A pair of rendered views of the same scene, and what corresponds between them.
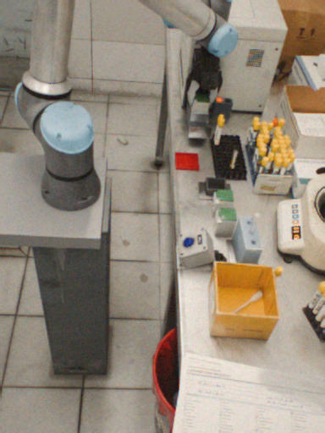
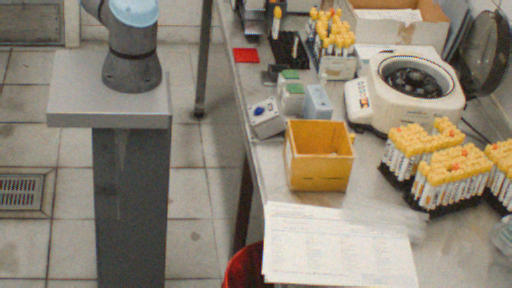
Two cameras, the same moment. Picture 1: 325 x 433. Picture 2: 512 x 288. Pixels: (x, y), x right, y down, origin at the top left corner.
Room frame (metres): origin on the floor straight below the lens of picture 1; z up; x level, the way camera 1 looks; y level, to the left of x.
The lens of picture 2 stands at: (-0.70, 0.08, 1.94)
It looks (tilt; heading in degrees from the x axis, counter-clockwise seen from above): 35 degrees down; 358
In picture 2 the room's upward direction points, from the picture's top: 6 degrees clockwise
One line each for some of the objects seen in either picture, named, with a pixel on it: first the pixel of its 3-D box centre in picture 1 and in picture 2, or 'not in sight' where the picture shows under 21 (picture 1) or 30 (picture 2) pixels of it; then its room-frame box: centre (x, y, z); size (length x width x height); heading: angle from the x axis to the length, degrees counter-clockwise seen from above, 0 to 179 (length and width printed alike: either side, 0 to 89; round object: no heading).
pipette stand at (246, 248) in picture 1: (245, 245); (316, 114); (0.76, -0.21, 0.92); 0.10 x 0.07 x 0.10; 9
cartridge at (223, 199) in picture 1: (222, 203); (288, 84); (0.90, -0.15, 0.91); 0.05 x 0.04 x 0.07; 97
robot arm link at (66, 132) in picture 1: (67, 137); (132, 16); (0.88, 0.25, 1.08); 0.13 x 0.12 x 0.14; 37
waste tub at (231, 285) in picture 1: (241, 301); (317, 155); (0.60, -0.20, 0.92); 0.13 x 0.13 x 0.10; 4
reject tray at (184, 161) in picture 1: (186, 161); (246, 55); (1.08, -0.05, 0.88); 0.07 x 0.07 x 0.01; 7
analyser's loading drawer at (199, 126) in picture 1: (198, 110); (252, 9); (1.28, -0.07, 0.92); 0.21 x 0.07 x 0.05; 7
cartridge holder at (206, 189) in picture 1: (215, 188); (279, 74); (0.97, -0.13, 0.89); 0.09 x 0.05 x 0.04; 96
